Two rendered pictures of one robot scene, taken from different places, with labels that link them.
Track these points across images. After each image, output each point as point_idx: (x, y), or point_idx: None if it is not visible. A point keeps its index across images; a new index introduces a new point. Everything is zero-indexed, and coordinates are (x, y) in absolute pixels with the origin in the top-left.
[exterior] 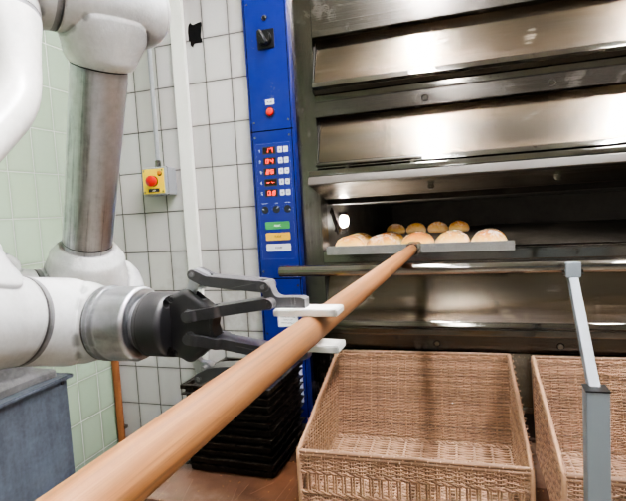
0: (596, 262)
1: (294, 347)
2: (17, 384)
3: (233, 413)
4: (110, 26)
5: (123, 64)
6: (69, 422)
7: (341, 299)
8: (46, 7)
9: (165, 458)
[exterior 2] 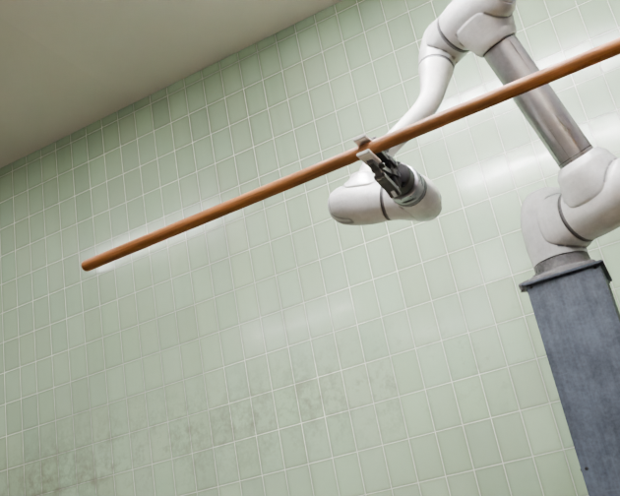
0: None
1: (324, 161)
2: (558, 270)
3: (278, 184)
4: (465, 30)
5: (487, 39)
6: (609, 299)
7: (403, 127)
8: (443, 47)
9: (249, 193)
